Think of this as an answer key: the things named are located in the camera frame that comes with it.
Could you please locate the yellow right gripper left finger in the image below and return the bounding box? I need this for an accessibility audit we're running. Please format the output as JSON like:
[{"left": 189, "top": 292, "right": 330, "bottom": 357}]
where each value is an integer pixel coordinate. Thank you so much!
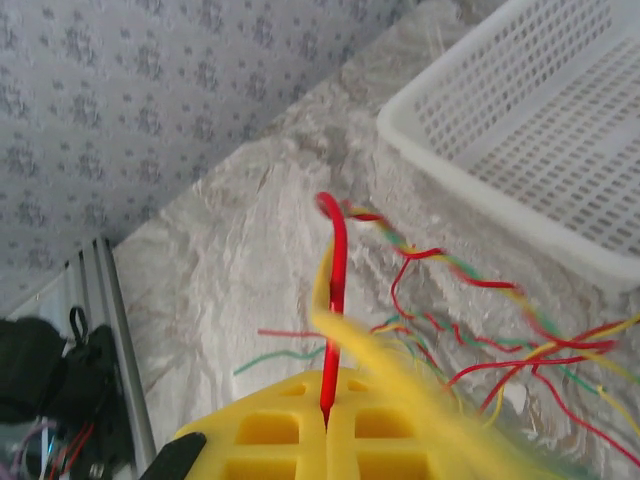
[{"left": 142, "top": 370, "right": 329, "bottom": 480}]

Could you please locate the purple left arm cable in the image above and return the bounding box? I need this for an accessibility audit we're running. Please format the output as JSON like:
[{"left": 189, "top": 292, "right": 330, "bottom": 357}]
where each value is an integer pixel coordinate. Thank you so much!
[{"left": 7, "top": 418, "right": 59, "bottom": 480}]

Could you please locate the white perforated plastic basket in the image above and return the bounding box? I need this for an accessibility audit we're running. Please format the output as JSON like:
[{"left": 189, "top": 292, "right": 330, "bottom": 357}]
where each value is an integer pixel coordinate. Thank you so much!
[{"left": 375, "top": 0, "right": 640, "bottom": 296}]

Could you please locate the aluminium front rail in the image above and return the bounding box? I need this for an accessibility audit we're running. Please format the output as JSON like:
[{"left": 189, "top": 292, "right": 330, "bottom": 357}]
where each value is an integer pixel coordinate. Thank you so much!
[{"left": 64, "top": 234, "right": 159, "bottom": 480}]

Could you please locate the red cable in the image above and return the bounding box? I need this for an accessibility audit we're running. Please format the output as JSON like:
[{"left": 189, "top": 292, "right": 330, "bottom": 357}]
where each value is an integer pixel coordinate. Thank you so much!
[
  {"left": 258, "top": 248, "right": 524, "bottom": 351},
  {"left": 314, "top": 191, "right": 350, "bottom": 426},
  {"left": 443, "top": 337, "right": 640, "bottom": 469}
]

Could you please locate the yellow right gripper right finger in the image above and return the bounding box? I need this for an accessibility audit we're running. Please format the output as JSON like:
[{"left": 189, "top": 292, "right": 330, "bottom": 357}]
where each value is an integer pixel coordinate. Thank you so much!
[{"left": 327, "top": 370, "right": 481, "bottom": 480}]

